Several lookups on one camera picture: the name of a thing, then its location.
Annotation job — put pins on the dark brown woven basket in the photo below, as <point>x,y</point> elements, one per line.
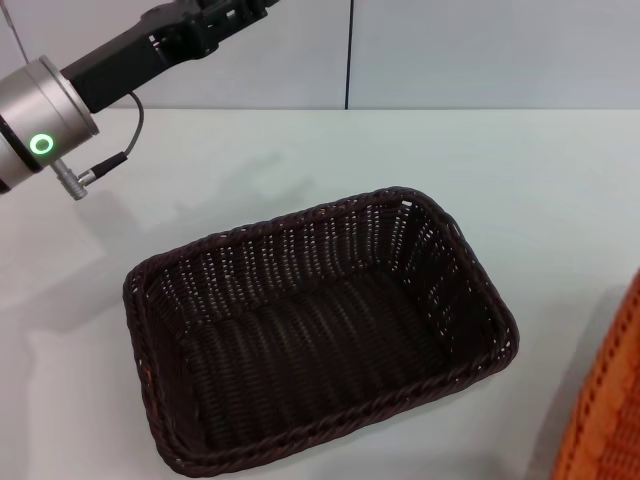
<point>310,340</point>

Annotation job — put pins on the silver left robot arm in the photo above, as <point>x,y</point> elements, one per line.
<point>35,115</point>

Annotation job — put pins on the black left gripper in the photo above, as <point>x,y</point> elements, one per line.
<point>130,55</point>

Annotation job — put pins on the orange woven basket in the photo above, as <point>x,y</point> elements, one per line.
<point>607,400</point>

